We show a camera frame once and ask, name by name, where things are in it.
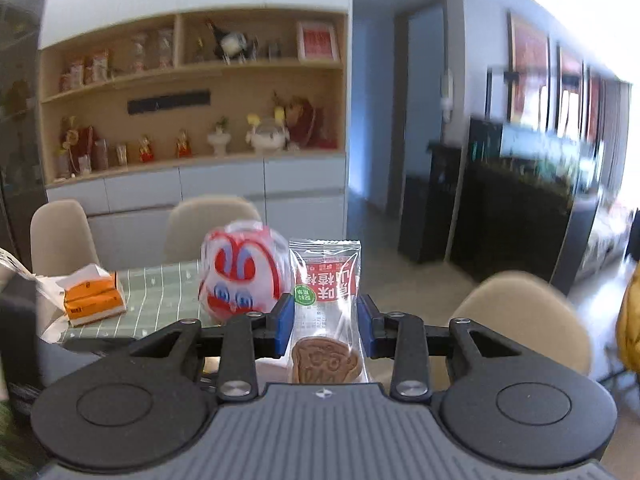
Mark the red framed wall picture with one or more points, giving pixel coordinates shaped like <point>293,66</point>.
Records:
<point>529,67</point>
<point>571,92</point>
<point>595,105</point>

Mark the clear red label biscuit packet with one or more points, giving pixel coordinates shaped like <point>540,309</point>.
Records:
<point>325,280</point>

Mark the beige dining chair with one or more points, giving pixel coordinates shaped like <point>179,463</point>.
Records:
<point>520,320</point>
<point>210,225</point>
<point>62,235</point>

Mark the black wall bar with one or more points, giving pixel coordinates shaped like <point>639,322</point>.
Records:
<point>167,101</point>

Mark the glass jar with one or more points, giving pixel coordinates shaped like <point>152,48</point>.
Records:
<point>165,49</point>

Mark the black narrow cabinet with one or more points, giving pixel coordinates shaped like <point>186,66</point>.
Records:
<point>445,200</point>

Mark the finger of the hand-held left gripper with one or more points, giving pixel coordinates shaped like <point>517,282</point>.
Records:
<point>100,346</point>

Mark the small red figurine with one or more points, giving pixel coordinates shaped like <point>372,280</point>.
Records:
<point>184,146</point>
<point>146,150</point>

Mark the black fish tank cabinet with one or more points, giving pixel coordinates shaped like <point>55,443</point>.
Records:
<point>520,210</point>

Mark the grey curtain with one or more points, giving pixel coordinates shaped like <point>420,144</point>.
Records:
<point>616,135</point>

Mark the brown storage jar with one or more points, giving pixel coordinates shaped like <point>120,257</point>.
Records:
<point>101,155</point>

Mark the black white figurine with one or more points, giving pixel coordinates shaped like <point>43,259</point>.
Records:
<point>230,42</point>

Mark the yellow cloth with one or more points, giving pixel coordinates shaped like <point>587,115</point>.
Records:
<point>630,320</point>

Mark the red white cartoon snack bag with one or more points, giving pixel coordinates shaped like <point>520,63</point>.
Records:
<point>240,270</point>

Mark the red framed shelf picture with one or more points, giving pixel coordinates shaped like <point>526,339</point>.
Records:
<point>318,41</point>

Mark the dark glass cabinet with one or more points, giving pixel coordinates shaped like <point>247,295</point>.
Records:
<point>20,110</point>

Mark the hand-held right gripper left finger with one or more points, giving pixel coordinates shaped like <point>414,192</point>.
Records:
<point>283,325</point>

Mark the white round toy figure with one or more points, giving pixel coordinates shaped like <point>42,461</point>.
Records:
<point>267,137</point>

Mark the white sideboard cabinet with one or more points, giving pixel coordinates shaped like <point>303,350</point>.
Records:
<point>225,195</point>

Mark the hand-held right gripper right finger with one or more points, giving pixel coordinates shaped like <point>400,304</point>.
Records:
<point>366,327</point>

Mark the orange tissue box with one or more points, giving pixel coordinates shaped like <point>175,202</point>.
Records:
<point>95,300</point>

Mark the red yellow doll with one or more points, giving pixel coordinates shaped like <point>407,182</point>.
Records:
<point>75,145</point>

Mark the red doll figure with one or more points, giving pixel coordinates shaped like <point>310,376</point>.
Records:
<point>310,125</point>

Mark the white vase with plant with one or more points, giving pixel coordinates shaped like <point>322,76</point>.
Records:
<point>220,140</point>

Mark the small drinking glass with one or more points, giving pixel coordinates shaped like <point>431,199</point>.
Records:
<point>122,155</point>

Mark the wooden wall shelf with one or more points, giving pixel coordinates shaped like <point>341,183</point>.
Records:
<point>240,85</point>

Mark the grey doorway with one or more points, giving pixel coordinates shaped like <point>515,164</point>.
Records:
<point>422,125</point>

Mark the green checked tablecloth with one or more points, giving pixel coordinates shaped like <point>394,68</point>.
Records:
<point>160,290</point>

